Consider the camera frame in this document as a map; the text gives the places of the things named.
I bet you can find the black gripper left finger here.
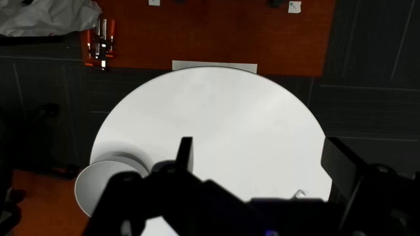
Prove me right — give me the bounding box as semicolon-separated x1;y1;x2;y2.
86;136;246;236

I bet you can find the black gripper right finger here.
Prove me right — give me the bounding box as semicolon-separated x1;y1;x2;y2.
320;137;420;236

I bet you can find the grey bowl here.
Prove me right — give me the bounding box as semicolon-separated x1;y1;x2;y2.
72;150;152;219

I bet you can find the black orange bar clamp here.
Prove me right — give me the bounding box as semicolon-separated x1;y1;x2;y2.
98;15;118;73
84;25;101;70

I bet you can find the grey cloth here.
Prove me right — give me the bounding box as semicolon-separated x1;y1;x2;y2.
0;0;102;39

